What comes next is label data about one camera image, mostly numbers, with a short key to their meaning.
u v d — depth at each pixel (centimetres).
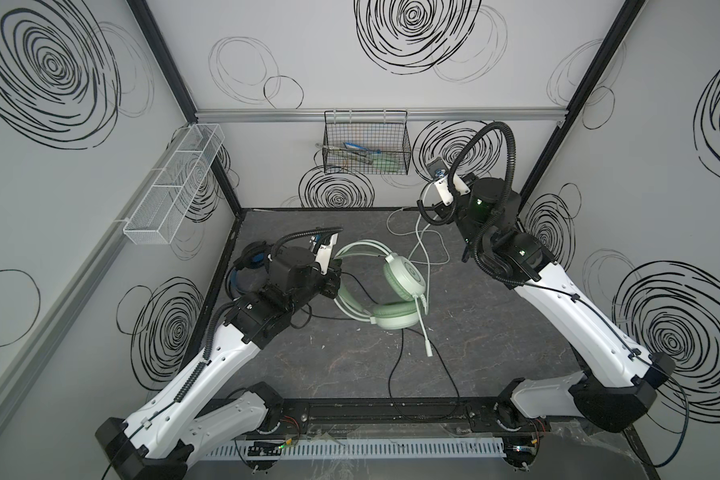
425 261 105
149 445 37
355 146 92
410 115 90
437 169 50
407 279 58
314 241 56
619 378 39
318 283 53
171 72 81
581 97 87
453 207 53
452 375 81
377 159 86
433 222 53
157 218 72
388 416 75
